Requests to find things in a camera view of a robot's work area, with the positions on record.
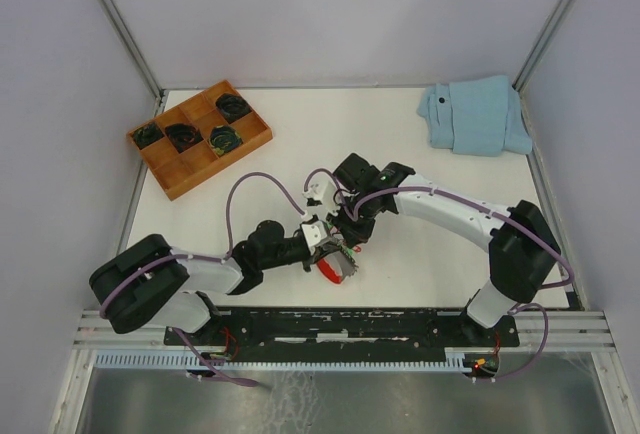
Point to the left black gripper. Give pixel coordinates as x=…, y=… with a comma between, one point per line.
x=320, y=252

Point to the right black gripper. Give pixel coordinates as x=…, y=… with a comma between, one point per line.
x=352, y=235

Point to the metal key holder red handle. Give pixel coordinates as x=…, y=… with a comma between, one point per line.
x=339, y=266

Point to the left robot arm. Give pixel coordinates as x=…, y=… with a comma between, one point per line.
x=154, y=283

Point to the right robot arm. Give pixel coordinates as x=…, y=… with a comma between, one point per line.
x=520, y=245

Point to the black green rolled band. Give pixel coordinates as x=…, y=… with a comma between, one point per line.
x=223, y=140

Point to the wooden compartment tray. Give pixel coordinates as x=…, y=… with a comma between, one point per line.
x=178, y=173

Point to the black rolled band back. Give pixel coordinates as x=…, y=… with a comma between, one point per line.
x=232, y=107

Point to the black red rolled band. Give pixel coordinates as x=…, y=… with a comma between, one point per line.
x=183, y=136

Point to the light blue folded cloth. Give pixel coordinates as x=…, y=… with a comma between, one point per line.
x=481, y=117

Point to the black yellow rolled band left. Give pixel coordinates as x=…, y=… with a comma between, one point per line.
x=146, y=135

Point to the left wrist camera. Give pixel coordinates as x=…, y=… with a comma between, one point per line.
x=315, y=232

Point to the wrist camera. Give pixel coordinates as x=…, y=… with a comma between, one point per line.
x=315, y=232
x=322, y=194

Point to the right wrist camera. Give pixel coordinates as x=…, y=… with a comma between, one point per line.
x=322, y=194

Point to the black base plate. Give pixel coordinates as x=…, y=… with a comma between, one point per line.
x=332, y=335

